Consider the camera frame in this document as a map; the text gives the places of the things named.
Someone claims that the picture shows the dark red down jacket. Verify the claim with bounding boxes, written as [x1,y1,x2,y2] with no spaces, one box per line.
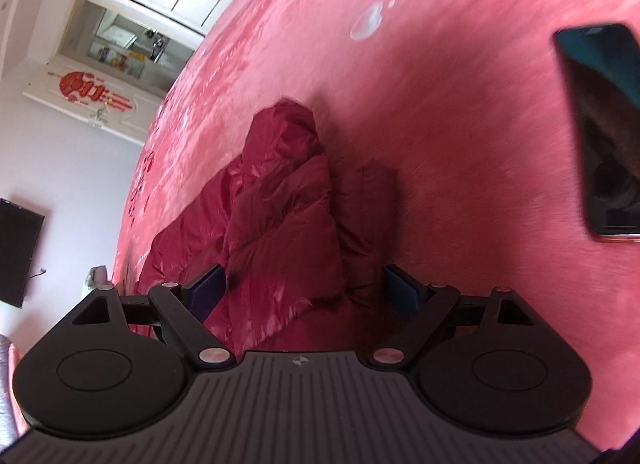
[137,99,401,352]

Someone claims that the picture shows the black wall television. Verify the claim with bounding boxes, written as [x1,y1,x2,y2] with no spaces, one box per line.
[0,198,46,309]

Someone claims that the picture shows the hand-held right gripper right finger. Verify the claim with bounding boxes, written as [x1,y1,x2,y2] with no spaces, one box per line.
[371,264,538,371]

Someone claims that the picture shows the red hanging knot decoration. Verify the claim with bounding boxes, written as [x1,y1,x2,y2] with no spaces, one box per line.
[59,72,137,115]

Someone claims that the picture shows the pink bed blanket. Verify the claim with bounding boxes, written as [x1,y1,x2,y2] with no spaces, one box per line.
[110,0,640,450]

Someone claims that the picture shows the white room door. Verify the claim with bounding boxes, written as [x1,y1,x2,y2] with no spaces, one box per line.
[22,54,167,146]

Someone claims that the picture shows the black smartphone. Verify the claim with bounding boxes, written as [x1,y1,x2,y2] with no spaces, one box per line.
[552,22,640,245]

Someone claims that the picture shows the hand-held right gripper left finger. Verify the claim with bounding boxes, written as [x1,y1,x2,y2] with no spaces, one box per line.
[70,263,236,371]

